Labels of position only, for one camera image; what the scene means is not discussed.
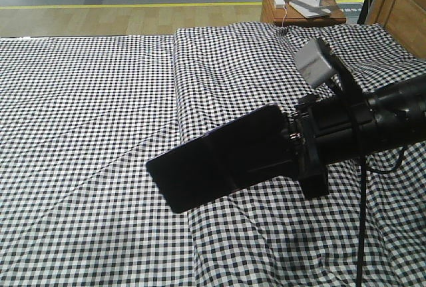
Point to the black white checkered bed sheet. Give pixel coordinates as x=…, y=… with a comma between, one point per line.
x=80, y=116

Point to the wooden nightstand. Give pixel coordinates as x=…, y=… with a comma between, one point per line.
x=289, y=16

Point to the small white power adapter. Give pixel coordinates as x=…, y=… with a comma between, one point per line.
x=279, y=4

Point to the wooden headboard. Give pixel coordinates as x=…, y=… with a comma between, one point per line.
x=404, y=20

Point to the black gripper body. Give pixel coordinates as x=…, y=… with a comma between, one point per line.
x=323, y=132

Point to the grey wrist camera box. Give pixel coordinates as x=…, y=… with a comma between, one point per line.
x=313, y=64

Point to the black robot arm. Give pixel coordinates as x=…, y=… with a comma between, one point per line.
x=398, y=111

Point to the black smartphone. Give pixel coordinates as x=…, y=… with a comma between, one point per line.
x=199, y=172

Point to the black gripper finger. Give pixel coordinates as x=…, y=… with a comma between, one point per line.
x=251, y=169

